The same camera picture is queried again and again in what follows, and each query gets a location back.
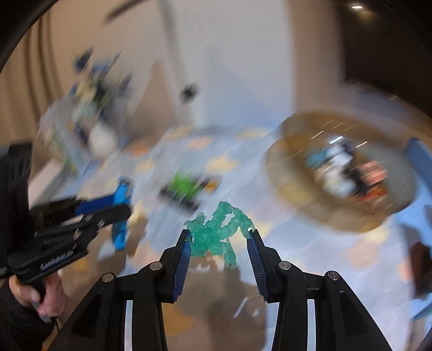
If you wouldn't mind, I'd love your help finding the blue mat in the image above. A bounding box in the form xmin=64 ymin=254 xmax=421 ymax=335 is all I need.
xmin=403 ymin=137 xmax=432 ymax=203

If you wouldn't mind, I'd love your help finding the bright green toy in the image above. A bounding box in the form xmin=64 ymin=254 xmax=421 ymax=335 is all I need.
xmin=169 ymin=172 xmax=203 ymax=200

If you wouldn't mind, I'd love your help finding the white vase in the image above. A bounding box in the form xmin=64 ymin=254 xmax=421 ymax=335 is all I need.
xmin=88 ymin=123 xmax=119 ymax=159

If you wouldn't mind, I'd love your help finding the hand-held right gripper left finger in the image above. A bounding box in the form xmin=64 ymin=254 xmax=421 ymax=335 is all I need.
xmin=49 ymin=229 xmax=191 ymax=351

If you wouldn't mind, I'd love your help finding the patterned tablecloth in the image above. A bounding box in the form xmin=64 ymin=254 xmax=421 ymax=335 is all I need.
xmin=27 ymin=125 xmax=432 ymax=351

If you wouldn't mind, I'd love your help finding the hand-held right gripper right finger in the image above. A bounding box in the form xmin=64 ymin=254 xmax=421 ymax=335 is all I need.
xmin=246 ymin=229 xmax=394 ymax=351

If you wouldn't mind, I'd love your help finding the person's left forearm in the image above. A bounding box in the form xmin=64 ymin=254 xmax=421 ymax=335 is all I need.
xmin=0 ymin=287 xmax=55 ymax=351

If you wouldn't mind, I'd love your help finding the blue rectangular box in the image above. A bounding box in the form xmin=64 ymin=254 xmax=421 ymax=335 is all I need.
xmin=111 ymin=177 xmax=133 ymax=252

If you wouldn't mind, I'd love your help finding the dark brown object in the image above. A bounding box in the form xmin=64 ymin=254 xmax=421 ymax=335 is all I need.
xmin=407 ymin=241 xmax=432 ymax=299

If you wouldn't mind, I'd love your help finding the white charger plug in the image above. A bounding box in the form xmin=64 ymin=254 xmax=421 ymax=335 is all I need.
xmin=329 ymin=147 xmax=355 ymax=169

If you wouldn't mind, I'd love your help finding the dark television screen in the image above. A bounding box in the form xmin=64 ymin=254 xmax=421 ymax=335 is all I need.
xmin=344 ymin=0 xmax=432 ymax=119

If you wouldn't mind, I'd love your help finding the beige curtain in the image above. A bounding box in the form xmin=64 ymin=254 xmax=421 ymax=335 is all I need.
xmin=0 ymin=20 xmax=71 ymax=149

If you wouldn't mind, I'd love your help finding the teal translucent toy figure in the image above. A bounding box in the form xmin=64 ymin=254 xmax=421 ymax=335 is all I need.
xmin=184 ymin=201 xmax=254 ymax=269

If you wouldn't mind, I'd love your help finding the colourful box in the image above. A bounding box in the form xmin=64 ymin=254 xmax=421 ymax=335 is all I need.
xmin=37 ymin=101 xmax=82 ymax=176

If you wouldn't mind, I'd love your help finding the green and black toy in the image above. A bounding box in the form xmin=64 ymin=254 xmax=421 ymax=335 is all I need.
xmin=158 ymin=174 xmax=223 ymax=211

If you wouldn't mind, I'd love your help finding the pink case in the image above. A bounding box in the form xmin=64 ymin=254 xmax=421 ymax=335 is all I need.
xmin=354 ymin=160 xmax=389 ymax=186

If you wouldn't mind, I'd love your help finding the person's left hand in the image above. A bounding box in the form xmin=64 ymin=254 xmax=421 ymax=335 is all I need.
xmin=8 ymin=270 xmax=68 ymax=323

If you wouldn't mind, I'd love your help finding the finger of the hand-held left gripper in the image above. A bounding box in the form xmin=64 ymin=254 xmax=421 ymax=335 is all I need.
xmin=29 ymin=194 xmax=117 ymax=222
xmin=34 ymin=204 xmax=133 ymax=251

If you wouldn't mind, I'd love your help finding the tan glass bowl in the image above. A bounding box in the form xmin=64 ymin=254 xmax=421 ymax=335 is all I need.
xmin=265 ymin=111 xmax=417 ymax=233

